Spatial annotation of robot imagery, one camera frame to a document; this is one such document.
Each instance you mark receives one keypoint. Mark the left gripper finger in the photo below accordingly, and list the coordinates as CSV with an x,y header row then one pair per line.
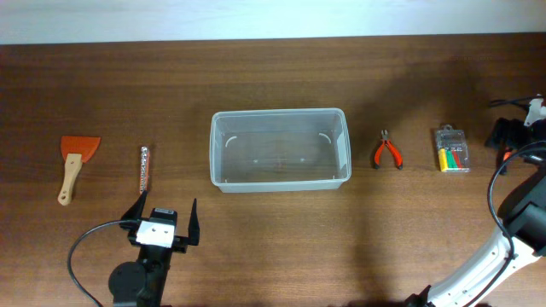
x,y
133,216
194,226

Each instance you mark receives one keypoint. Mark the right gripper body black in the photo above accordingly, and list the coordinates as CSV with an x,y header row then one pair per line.
x,y
517,134

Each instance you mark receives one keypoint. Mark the orange-black long nose pliers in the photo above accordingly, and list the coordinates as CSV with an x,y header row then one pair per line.
x,y
502,155

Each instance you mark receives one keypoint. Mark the clear screwdriver bit case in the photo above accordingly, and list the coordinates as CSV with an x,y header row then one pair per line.
x,y
452,150

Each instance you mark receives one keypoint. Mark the right robot arm white-black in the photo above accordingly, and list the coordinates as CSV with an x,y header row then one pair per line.
x,y
517,241

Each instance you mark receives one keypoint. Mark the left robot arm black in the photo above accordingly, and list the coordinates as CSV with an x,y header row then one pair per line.
x,y
142,282

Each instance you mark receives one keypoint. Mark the clear plastic container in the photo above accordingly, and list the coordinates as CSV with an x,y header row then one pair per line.
x,y
279,150

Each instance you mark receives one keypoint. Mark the orange socket bit rail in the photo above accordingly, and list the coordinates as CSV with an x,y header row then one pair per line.
x,y
144,167

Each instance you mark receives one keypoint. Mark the orange scraper wooden handle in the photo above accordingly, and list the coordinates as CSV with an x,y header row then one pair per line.
x,y
75,150

